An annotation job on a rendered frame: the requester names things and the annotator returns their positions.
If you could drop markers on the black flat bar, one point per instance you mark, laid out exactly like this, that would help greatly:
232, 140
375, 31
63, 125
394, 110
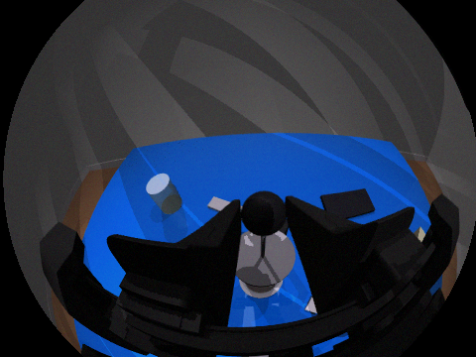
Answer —
348, 204

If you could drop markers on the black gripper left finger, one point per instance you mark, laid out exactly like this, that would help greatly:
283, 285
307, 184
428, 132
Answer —
205, 261

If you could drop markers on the glass french press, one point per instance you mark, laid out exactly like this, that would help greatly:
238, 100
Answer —
266, 255

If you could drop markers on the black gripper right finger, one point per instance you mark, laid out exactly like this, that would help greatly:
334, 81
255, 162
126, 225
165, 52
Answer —
333, 250

